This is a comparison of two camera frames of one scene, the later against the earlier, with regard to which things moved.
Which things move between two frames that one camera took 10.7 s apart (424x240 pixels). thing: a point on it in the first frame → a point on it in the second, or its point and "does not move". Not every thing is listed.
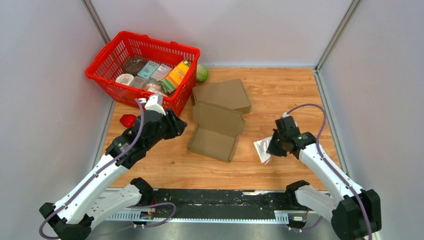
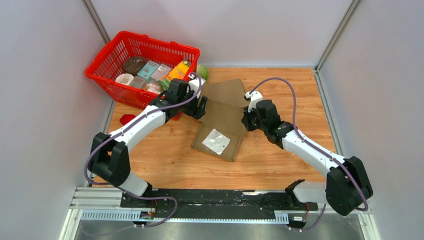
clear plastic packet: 262,146 → 216,141
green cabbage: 202,73 does not move
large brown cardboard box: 231,93 does not move
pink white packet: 154,88 does not move
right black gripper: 271,150 → 246,117
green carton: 166,86 does not move
